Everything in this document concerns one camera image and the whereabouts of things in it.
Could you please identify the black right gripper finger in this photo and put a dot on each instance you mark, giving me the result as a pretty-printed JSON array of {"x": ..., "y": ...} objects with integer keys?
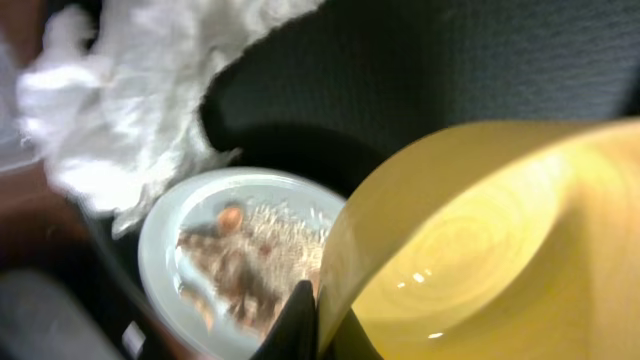
[{"x": 294, "y": 334}]

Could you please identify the yellow bowl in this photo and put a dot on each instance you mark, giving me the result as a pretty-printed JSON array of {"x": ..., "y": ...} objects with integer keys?
[{"x": 492, "y": 240}]

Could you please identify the food scraps on plate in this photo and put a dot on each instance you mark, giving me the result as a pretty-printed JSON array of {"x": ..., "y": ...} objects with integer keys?
[{"x": 254, "y": 260}]

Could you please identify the grey plate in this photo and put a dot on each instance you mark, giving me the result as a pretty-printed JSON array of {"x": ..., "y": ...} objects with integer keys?
[{"x": 178, "y": 293}]

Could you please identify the round black tray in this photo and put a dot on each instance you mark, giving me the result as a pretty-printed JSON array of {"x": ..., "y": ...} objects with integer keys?
[{"x": 332, "y": 95}]

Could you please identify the black rectangular bin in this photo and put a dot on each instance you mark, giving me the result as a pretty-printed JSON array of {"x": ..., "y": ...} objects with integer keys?
[{"x": 42, "y": 320}]

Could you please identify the crumpled white napkin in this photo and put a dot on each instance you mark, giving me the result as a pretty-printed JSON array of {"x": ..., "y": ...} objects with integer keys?
[{"x": 114, "y": 111}]

